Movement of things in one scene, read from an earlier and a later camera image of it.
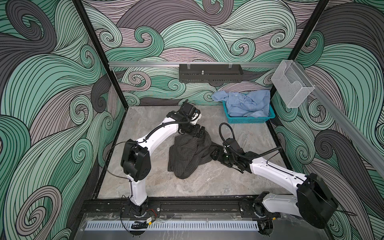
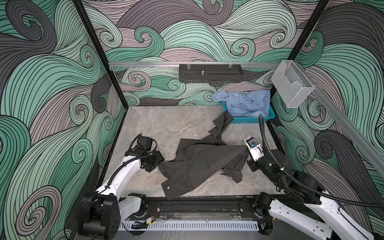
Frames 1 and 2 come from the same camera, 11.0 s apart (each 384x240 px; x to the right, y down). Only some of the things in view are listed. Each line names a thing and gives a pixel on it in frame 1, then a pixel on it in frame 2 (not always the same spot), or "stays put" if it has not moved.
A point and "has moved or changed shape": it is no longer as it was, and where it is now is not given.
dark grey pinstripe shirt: (189, 153) has moved or changed shape
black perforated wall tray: (210, 73) stays put
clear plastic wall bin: (291, 84) stays put
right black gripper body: (224, 157) → (254, 165)
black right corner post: (323, 5) stays put
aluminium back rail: (194, 65) stays put
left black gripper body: (192, 129) → (154, 159)
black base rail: (171, 207) stays put
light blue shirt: (252, 104) stays put
